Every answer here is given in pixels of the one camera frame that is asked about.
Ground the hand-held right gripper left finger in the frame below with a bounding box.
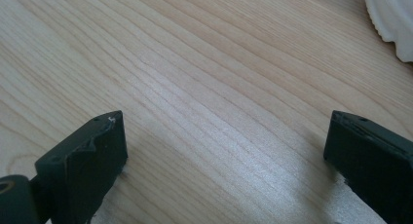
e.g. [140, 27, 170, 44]
[29, 110, 129, 224]

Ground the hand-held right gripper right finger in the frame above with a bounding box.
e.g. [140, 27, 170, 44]
[322, 109, 413, 224]

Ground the white ribbed plate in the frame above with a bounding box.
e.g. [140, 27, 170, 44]
[363, 0, 413, 63]

